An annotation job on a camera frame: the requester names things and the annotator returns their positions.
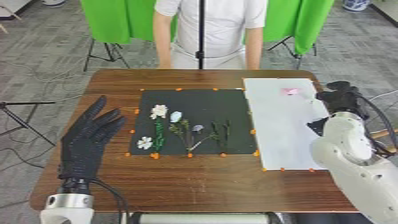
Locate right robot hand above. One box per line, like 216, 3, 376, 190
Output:
314, 80, 369, 120

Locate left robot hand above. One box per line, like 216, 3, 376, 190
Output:
56, 95, 129, 183

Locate dark mat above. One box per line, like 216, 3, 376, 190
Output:
127, 88, 261, 157

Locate person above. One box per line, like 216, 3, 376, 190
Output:
151, 0, 270, 71

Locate pink flower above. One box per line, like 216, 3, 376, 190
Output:
278, 87, 300, 96

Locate small white flower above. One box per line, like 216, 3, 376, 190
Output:
135, 135, 154, 151

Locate black tripod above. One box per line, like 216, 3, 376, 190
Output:
0, 100, 58, 148

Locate white sheet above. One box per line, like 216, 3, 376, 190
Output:
241, 77, 332, 172

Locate large white flower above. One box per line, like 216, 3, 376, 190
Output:
147, 104, 170, 152

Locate pale blue flower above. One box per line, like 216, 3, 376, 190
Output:
167, 110, 195, 152

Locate black cloth stand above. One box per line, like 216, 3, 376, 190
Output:
81, 38, 133, 73
264, 35, 319, 70

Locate purple flower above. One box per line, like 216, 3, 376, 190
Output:
186, 124, 216, 151

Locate green sprig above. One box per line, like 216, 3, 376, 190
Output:
209, 121, 225, 152
222, 119, 234, 150

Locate blue and white vase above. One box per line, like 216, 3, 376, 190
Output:
341, 0, 373, 13

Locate pale grey bar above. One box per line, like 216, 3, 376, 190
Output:
126, 212, 280, 224

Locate black stand pole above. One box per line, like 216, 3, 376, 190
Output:
195, 0, 207, 70

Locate black cable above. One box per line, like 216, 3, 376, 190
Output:
353, 94, 398, 157

